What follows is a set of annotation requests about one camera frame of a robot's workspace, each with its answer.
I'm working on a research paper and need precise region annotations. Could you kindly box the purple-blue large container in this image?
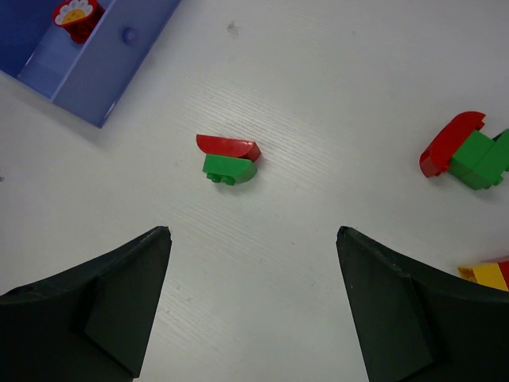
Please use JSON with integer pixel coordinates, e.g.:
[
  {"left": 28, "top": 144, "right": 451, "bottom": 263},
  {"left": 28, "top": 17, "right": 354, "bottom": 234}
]
[{"left": 1, "top": 1, "right": 179, "bottom": 127}]

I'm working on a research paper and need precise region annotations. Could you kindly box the red half-round lego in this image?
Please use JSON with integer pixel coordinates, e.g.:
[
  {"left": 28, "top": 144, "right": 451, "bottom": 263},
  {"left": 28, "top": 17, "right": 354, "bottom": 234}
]
[{"left": 196, "top": 134, "right": 262, "bottom": 162}]

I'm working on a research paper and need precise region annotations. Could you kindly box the green lego on red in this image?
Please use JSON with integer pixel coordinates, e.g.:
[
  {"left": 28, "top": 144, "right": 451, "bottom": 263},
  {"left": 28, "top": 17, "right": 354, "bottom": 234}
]
[{"left": 449, "top": 129, "right": 508, "bottom": 190}]

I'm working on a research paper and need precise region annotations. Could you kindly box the green half-round lego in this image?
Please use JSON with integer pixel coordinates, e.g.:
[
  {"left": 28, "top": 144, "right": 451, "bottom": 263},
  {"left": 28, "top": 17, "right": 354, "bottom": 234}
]
[{"left": 203, "top": 154, "right": 258, "bottom": 185}]

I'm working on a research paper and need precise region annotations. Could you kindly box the red yellow stacked lego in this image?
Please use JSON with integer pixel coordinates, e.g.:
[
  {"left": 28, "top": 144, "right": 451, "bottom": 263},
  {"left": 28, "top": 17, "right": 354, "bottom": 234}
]
[{"left": 458, "top": 256, "right": 508, "bottom": 291}]

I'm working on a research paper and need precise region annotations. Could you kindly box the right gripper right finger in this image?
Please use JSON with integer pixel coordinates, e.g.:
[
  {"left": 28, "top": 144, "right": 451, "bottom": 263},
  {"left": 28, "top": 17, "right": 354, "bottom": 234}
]
[{"left": 336, "top": 226, "right": 508, "bottom": 381}]

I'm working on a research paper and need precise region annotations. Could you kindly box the red curved lego right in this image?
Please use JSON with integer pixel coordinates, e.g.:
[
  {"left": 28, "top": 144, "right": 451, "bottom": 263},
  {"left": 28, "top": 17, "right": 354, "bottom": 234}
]
[{"left": 419, "top": 111, "right": 486, "bottom": 178}]

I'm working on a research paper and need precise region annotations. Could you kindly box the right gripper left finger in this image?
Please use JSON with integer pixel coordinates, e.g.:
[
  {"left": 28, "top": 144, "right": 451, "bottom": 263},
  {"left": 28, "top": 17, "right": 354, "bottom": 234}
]
[{"left": 1, "top": 226, "right": 172, "bottom": 381}]

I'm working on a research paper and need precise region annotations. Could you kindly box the red flower printed lego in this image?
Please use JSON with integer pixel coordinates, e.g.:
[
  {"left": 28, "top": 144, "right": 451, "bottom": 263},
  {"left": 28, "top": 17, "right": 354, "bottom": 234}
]
[{"left": 52, "top": 0, "right": 105, "bottom": 44}]

